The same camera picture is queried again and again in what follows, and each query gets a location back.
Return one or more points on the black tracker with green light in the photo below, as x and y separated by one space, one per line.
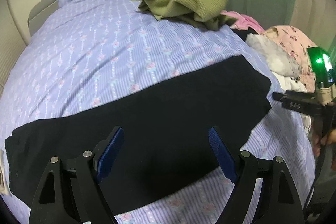
321 66

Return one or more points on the black pants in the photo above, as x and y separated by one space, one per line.
166 126

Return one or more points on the cream folded garment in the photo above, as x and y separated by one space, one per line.
4 189

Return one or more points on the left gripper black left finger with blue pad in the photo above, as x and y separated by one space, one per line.
67 188

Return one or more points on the white fluffy garment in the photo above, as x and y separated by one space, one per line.
278 60

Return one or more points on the purple floral bed sheet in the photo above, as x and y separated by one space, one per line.
92 52

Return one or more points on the person's right hand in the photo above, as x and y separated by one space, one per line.
319 141

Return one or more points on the bright pink garment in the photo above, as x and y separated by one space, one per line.
243 22

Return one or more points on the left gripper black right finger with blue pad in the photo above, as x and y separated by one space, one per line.
279 200

